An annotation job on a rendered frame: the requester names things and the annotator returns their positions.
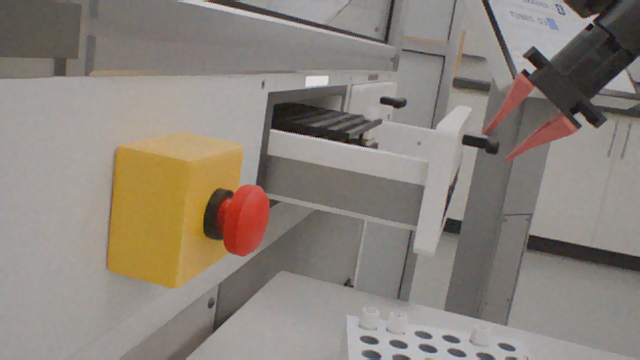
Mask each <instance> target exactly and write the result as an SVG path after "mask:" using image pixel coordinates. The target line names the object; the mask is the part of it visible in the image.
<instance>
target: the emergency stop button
mask: <svg viewBox="0 0 640 360"><path fill-rule="evenodd" d="M269 213H270V203H269V199H268V197H267V195H266V194H265V191H264V190H263V188H261V187H260V186H256V185H251V184H245V185H242V186H240V187H239V188H238V189H237V190H236V193H235V194H234V196H233V198H232V199H231V198H226V199H225V200H224V201H223V203H222V204H221V207H220V210H219V213H218V218H217V229H218V231H219V233H223V243H224V247H225V249H226V251H229V252H230V253H231V254H234V255H238V256H242V257H243V256H247V255H248V254H250V253H252V252H254V251H255V250H256V249H257V248H258V247H259V245H260V243H262V240H263V238H264V236H265V233H266V230H267V226H268V220H269Z"/></svg>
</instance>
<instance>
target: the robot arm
mask: <svg viewBox="0 0 640 360"><path fill-rule="evenodd" d="M561 1H563V2H564V3H565V4H566V5H567V6H568V7H569V8H570V9H571V10H574V11H575V13H576V14H577V15H578V16H579V17H580V18H581V19H587V18H589V17H591V16H596V15H598V14H599V15H598V16H597V17H596V18H595V19H594V20H592V22H593V23H594V24H593V23H588V24H587V25H586V26H585V27H584V28H583V29H582V30H581V32H580V33H579V34H578V35H577V36H575V37H574V38H573V39H572V40H571V41H569V42H568V43H567V44H566V45H565V46H564V47H563V48H562V49H560V50H559V51H558V53H557V54H556V55H555V56H553V57H552V59H551V60H550V61H549V60H547V59H546V58H545V57H544V56H543V55H542V54H541V52H540V51H539V50H538V49H537V48H536V47H535V46H534V45H533V46H532V47H531V48H529V49H528V50H527V51H525V52H524V53H523V55H522V57H523V58H524V59H526V60H527V61H528V62H530V63H531V64H532V65H533V66H534V67H535V68H536V69H535V70H534V71H533V73H532V74H530V73H529V71H527V70H526V69H525V68H523V69H522V70H521V71H520V72H519V74H518V75H517V76H516V78H515V80H514V82H513V84H512V86H511V88H510V90H509V93H507V95H506V97H505V99H504V101H503V103H502V105H501V107H500V110H499V112H498V113H497V114H496V116H495V117H494V118H493V120H492V121H491V122H490V124H488V125H487V127H486V129H485V130H484V131H483V133H482V134H483V135H487V134H489V133H490V132H491V131H493V130H494V129H495V128H496V127H497V125H498V124H499V123H500V122H501V121H502V120H503V119H504V118H505V117H506V116H508V115H509V114H510V113H511V112H512V111H513V110H514V109H515V107H516V106H517V105H518V104H519V103H520V102H521V101H522V100H523V99H524V98H525V97H526V96H528V95H529V94H530V93H531V92H532V91H533V89H534V88H535V86H536V87H537V88H538V90H539V91H540V92H541V93H542V94H543V95H544V96H545V97H547V98H548V99H549V100H550V101H551V102H552V103H553V104H554V105H555V107H556V108H557V109H558V110H559V111H560V113H559V112H557V113H555V114H554V115H553V116H552V117H551V118H550V119H548V120H547V121H546V122H545V123H543V125H542V126H540V127H539V128H538V129H537V130H536V131H534V132H533V133H532V134H531V135H530V136H529V137H527V138H526V139H524V140H523V141H522V143H521V144H519V145H518V146H517V147H516V148H515V149H514V150H513V151H512V152H511V153H510V154H509V155H508V156H507V157H505V158H504V161H505V162H509V161H511V160H513V158H515V157H517V156H518V155H520V154H522V153H525V152H527V151H529V150H530V149H532V148H535V147H537V146H540V145H543V144H547V143H550V142H553V140H556V139H559V138H562V137H566V136H569V135H572V134H574V133H576V132H577V131H578V130H579V129H580V128H581V127H582V125H581V124H580V122H579V121H578V120H577V119H576V118H575V117H574V115H575V114H577V113H578V112H579V113H580V114H581V115H582V116H583V117H584V118H586V120H587V121H588V123H589V124H590V125H592V126H593V127H594V128H596V129H598V128H599V127H600V126H601V125H603V124H604V123H605V121H607V120H608V118H607V117H605V116H604V115H603V114H602V113H601V112H600V111H599V110H598V109H597V108H596V107H595V106H594V105H593V103H592V102H591V101H590V100H591V99H592V98H593V97H594V96H595V95H596V94H597V93H599V92H600V91H601V90H602V89H603V88H604V87H605V86H607V84H609V83H610V82H611V81H612V80H613V79H614V78H616V77H617V76H618V75H619V74H620V73H621V72H623V71H624V70H625V69H626V68H627V67H628V66H629V64H632V63H633V62H634V61H635V60H636V59H637V58H638V57H640V0H561Z"/></svg>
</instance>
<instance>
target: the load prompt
mask: <svg viewBox="0 0 640 360"><path fill-rule="evenodd" d="M501 2H503V3H507V4H511V5H516V6H520V7H524V8H528V9H532V10H537V11H541V12H545V13H549V15H554V16H558V17H561V18H565V19H569V20H574V21H577V19H576V17H575V15H574V11H572V10H571V9H570V8H569V7H568V6H567V5H566V4H563V3H560V2H556V1H552V0H501Z"/></svg>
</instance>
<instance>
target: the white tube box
mask: <svg viewBox="0 0 640 360"><path fill-rule="evenodd" d="M387 321H388V320H381V319H379V320H378V326H377V329H376V331H365V330H363V329H361V328H360V326H359V323H360V316H353V315H350V316H349V315H346V319H345V325H344V331H343V337H342V342H340V349H339V355H338V360H517V358H518V357H519V356H521V355H526V356H529V357H531V355H530V354H529V351H528V350H527V348H526V347H525V345H524V343H523V342H522V341H521V340H519V341H518V340H517V339H509V338H502V337H496V336H490V339H489V343H488V345H487V347H479V346H475V345H473V344H471V343H470V342H471V341H470V336H471V333H467V332H460V331H452V330H446V329H438V328H431V326H425V325H417V324H410V323H407V324H406V327H405V331H404V333H403V335H394V334H391V333H388V332H387Z"/></svg>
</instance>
